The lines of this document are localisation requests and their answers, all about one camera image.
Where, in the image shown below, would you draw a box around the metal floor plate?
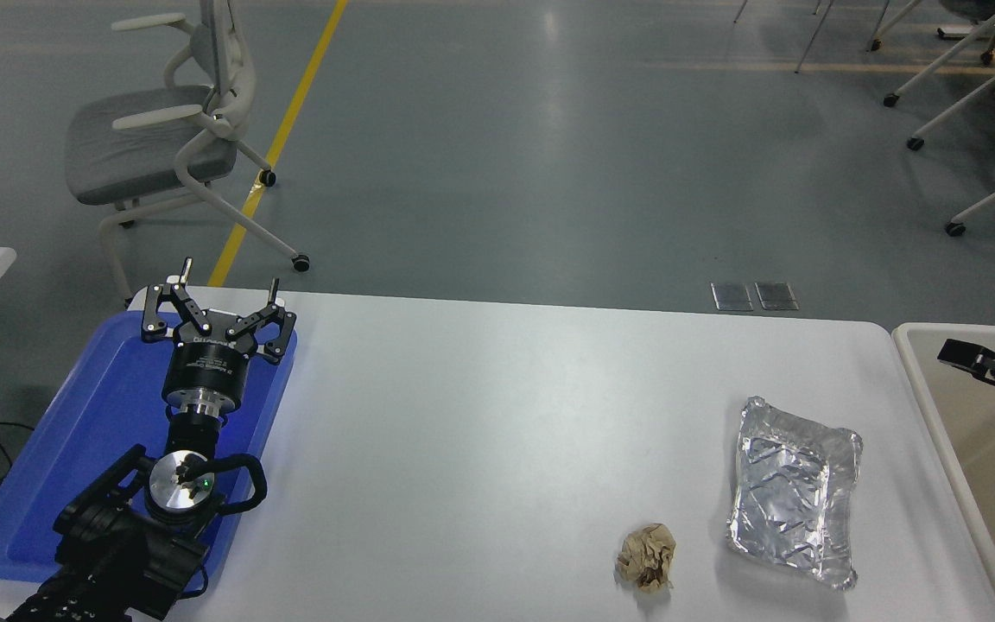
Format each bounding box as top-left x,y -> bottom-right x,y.
710,282 -> 753,312
755,282 -> 799,312

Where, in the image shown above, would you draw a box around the thin metal table legs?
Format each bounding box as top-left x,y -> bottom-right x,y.
731,0 -> 835,74

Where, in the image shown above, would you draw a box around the blue plastic tray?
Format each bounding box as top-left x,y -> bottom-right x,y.
0,309 -> 297,597

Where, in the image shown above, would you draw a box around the grey white office chair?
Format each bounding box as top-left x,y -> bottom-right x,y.
66,0 -> 311,303

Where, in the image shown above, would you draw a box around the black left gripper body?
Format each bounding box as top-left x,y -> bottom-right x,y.
161,309 -> 261,405

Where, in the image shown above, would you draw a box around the silver foil tray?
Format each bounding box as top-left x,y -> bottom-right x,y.
726,396 -> 863,590

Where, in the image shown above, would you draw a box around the crumpled tan paper ball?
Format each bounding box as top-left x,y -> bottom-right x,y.
615,522 -> 677,593

